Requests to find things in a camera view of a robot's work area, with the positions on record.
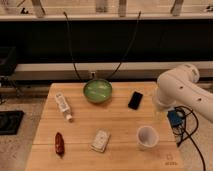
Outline blue device box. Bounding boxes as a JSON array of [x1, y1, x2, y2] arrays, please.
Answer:
[[167, 110, 184, 127]]

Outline black smartphone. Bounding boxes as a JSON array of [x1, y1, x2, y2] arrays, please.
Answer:
[[128, 92, 143, 110]]

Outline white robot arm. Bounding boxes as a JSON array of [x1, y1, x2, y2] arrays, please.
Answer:
[[153, 64, 213, 123]]

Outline black floor cable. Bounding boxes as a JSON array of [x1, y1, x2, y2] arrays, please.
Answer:
[[172, 105, 208, 171]]

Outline green bowl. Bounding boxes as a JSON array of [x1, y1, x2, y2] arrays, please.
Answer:
[[83, 79, 112, 104]]

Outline dark red pepper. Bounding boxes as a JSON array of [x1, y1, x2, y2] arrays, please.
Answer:
[[55, 132, 65, 156]]

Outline black cable loop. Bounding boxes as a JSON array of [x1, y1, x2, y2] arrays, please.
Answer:
[[62, 10, 142, 82]]

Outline white rectangular box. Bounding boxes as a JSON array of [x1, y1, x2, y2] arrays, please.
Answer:
[[90, 130, 110, 153]]

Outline black floor mat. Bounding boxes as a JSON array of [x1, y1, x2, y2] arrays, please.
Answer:
[[0, 110, 24, 135]]

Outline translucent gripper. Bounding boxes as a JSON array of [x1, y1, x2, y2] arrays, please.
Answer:
[[152, 96, 167, 122]]

